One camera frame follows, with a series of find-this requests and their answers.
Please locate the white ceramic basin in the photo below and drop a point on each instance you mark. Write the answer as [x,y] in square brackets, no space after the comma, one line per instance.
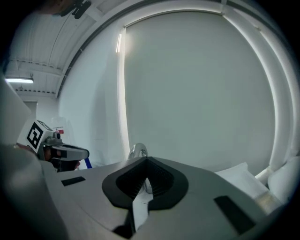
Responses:
[286,180]

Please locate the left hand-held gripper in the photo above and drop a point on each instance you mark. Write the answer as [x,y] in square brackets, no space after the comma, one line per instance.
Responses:
[35,136]

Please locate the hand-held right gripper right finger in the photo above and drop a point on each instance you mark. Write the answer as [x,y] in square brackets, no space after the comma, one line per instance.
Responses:
[206,199]

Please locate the white sink vanity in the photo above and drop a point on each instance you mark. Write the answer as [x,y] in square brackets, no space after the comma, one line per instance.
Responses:
[234,178]

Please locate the black head-worn camera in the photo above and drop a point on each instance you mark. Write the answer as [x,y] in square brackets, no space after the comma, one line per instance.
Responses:
[77,8]

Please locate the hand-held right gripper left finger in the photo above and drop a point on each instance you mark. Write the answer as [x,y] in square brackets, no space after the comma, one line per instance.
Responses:
[93,199]

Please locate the person's left forearm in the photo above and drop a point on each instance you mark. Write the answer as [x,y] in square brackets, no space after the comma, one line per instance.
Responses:
[22,147]

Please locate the wide grey roller blind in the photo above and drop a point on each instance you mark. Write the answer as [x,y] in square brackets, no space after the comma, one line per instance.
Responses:
[199,93]

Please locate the person's left hand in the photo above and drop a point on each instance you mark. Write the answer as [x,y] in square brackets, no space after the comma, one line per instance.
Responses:
[48,153]

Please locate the chrome faucet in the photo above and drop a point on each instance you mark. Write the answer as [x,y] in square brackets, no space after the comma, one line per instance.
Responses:
[138,146]

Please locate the person's head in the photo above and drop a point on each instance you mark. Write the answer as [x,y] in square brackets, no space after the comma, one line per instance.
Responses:
[56,7]

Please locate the ceiling tube light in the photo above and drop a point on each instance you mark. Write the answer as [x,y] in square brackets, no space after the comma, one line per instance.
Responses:
[18,80]

